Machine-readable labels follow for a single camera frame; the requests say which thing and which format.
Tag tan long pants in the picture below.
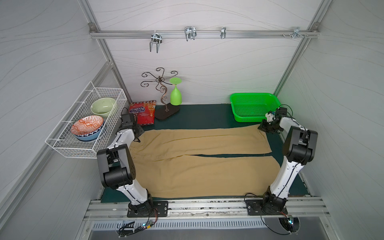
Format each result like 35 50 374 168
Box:
129 125 280 199

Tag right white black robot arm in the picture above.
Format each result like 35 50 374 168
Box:
258 107 318 215

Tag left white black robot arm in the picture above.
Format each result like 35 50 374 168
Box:
97 113 154 216

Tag red snack bag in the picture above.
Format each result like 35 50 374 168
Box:
129 101 157 126

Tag light green ceramic bowl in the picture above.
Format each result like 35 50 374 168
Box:
90 98 116 119

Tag green plastic basket tray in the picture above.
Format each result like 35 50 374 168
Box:
230 93 281 123

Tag dark metal scroll stand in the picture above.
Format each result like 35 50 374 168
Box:
141 67 180 121

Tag orange blue patterned bowl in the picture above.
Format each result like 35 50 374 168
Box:
71 115 104 142

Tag green plastic goblet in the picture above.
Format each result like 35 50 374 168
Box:
170 78 182 106

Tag double prong metal hook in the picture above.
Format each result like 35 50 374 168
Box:
149 33 163 53

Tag right end metal hook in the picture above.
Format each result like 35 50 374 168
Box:
282 27 309 40

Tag metal clip hook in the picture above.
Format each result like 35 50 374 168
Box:
184 27 197 42

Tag white vent grille strip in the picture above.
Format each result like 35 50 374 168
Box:
92 218 266 231

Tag white wire wall basket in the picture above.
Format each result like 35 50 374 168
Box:
45 83 127 159

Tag right black mount plate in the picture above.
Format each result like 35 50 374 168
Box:
245 199 288 216

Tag black mount plate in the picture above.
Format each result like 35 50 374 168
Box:
245 199 288 216
127 200 169 218

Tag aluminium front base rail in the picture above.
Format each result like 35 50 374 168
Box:
84 197 331 221

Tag left black mount plate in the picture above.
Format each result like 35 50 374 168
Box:
127 200 169 218

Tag aluminium top rail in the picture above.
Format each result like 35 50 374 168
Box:
90 30 320 40

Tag left cable bundle with board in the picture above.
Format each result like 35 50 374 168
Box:
116 206 159 238

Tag right black cable with board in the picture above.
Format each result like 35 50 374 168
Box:
259 211 301 236

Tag small metal bracket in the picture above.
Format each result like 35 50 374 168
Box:
221 27 227 40

